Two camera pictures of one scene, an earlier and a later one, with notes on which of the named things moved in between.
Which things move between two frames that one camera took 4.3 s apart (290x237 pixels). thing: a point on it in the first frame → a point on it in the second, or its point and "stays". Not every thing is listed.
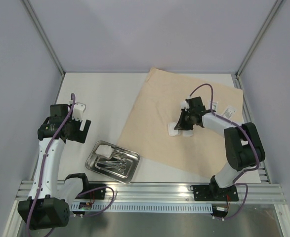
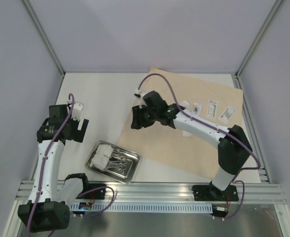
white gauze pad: (105, 150) stays
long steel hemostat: (123, 157) stays
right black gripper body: (184, 118) → (138, 118)
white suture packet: (229, 111) stays
